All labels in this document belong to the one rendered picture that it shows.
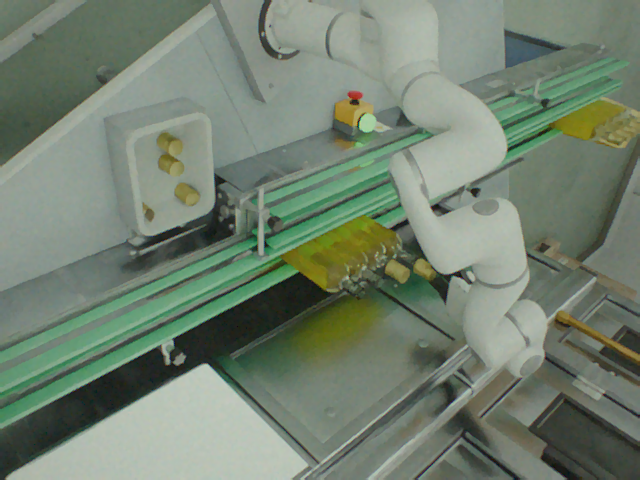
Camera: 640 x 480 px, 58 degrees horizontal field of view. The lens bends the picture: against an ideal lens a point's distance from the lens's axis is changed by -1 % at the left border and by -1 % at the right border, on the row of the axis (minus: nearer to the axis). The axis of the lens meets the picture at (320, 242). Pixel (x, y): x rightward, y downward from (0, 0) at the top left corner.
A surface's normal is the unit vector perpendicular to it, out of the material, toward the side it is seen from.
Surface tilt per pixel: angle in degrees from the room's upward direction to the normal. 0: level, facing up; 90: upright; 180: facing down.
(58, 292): 90
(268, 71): 4
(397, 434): 90
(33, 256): 0
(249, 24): 4
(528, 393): 90
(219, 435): 90
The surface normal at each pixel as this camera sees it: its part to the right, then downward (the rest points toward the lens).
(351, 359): 0.05, -0.81
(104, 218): 0.69, 0.45
